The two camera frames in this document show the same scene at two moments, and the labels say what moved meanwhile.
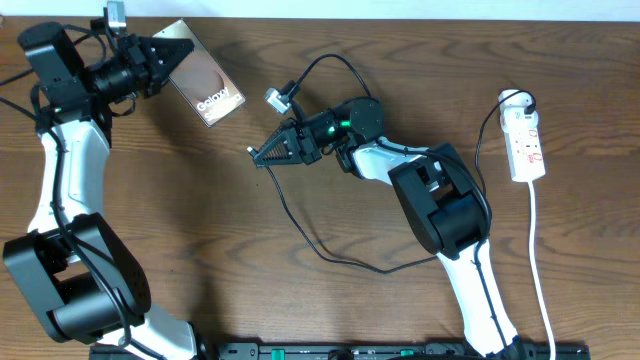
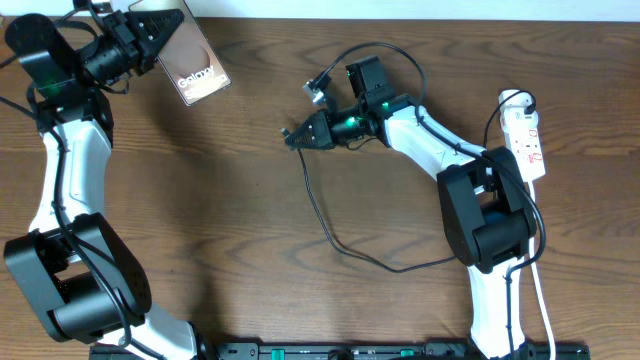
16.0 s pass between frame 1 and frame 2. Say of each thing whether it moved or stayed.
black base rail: stayed
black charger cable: moved
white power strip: stayed
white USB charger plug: stayed
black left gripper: moved
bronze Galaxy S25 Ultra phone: moved
